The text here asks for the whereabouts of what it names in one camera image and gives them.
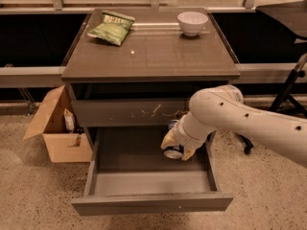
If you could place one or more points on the open grey middle drawer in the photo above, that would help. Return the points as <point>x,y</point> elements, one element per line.
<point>129,174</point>

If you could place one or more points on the dark side table top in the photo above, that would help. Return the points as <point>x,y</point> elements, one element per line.
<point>292,15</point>

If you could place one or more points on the green chip bag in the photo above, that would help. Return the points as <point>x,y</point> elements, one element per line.
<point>114,27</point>

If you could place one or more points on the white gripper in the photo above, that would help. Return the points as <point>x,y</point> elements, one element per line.
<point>186,138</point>

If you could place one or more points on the snack bag in box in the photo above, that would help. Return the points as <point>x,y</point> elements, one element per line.
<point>69,120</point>

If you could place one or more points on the open cardboard box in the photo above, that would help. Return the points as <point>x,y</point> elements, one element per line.
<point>49,122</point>

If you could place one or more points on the closed grey top drawer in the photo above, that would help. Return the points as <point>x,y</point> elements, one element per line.
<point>128,113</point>

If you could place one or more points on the blue pepsi can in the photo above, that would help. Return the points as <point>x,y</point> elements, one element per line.
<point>175,152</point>

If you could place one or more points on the white bowl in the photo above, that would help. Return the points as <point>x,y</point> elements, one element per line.
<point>191,22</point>

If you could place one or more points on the black wheeled stand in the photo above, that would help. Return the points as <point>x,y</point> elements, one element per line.
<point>285,92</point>

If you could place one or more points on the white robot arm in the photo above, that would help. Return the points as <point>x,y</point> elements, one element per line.
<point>223,107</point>

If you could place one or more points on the grey drawer cabinet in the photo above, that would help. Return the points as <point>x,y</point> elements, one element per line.
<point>155,62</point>

